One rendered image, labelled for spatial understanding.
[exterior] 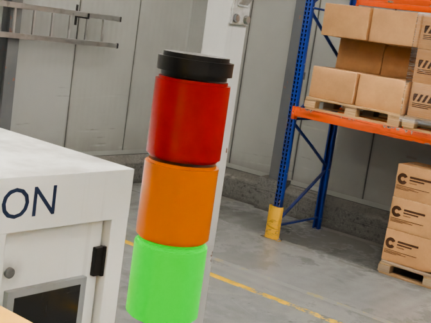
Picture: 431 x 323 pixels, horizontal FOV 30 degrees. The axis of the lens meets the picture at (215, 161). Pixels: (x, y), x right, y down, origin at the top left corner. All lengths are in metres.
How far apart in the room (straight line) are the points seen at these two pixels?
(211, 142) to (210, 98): 0.03
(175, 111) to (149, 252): 0.09
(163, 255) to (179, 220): 0.03
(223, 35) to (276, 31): 8.13
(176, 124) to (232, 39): 2.59
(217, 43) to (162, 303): 2.58
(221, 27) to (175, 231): 2.58
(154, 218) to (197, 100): 0.08
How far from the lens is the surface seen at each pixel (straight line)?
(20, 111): 10.16
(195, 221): 0.52
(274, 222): 9.49
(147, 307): 0.53
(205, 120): 0.50
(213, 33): 3.10
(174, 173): 0.51
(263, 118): 11.24
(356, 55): 9.54
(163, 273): 0.52
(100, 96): 10.99
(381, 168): 10.33
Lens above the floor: 2.36
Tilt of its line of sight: 9 degrees down
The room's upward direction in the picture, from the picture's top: 8 degrees clockwise
